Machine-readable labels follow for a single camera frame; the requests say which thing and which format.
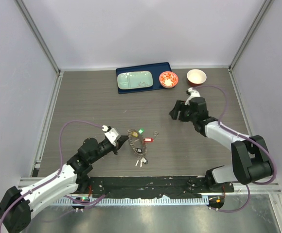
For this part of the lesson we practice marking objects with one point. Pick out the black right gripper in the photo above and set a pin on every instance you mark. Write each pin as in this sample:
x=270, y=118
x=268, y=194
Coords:
x=180, y=106

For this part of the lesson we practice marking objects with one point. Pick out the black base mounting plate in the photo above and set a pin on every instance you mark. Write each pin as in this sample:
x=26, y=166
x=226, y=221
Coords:
x=150, y=187

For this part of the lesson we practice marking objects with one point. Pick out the aluminium frame post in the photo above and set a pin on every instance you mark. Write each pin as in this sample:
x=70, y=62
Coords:
x=251, y=31
x=34, y=29

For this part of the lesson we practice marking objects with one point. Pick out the dark blue tray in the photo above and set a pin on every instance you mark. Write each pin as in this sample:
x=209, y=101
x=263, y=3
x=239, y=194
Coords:
x=155, y=69

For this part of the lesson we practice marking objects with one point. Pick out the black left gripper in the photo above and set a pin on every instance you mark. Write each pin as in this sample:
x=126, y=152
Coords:
x=119, y=143

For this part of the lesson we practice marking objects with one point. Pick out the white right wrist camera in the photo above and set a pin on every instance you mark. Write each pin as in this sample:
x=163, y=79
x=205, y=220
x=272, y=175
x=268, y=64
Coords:
x=192, y=93

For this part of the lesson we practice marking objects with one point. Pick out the right aluminium frame post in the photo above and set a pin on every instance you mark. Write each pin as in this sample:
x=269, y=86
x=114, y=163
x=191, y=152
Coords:
x=251, y=31

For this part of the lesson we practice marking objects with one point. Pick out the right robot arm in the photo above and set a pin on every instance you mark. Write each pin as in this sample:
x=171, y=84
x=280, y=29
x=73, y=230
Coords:
x=250, y=160

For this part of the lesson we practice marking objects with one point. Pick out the orange patterned small bowl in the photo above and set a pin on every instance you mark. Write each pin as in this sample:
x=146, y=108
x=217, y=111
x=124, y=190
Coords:
x=168, y=79

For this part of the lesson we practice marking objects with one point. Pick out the left aluminium frame post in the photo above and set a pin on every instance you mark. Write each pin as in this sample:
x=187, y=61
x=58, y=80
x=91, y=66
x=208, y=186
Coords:
x=34, y=29

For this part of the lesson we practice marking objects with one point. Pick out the light green rectangular plate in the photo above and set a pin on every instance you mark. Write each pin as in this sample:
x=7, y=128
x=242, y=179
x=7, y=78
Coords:
x=134, y=80

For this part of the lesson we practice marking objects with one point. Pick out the red cup white inside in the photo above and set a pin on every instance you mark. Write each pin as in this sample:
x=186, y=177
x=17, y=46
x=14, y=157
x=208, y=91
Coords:
x=196, y=77

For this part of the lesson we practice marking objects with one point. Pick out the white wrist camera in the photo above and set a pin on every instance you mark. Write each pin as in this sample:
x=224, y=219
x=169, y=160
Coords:
x=111, y=134
x=192, y=93

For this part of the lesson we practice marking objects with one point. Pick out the metal key organizer with rings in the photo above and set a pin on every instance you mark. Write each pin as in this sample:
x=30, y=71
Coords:
x=138, y=143

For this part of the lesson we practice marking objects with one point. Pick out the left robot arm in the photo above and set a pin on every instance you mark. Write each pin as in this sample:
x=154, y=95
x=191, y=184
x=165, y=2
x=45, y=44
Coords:
x=19, y=206

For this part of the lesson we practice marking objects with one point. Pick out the white slotted cable duct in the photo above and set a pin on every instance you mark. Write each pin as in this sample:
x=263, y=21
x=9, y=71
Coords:
x=164, y=200

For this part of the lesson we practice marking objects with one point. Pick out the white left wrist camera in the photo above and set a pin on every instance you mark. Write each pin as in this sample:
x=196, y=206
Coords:
x=111, y=134

